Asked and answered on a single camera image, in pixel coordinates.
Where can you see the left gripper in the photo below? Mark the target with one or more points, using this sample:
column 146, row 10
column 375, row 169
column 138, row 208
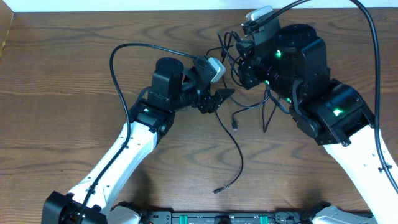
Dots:
column 209, row 106

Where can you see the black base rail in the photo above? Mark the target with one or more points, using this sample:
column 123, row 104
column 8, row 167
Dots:
column 330, row 215

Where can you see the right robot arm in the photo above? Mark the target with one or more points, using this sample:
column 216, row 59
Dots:
column 292, row 62

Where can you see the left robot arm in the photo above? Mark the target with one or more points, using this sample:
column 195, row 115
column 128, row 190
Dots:
column 173, row 87

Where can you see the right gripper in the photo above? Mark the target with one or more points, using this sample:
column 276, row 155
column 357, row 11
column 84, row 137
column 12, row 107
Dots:
column 249, row 50

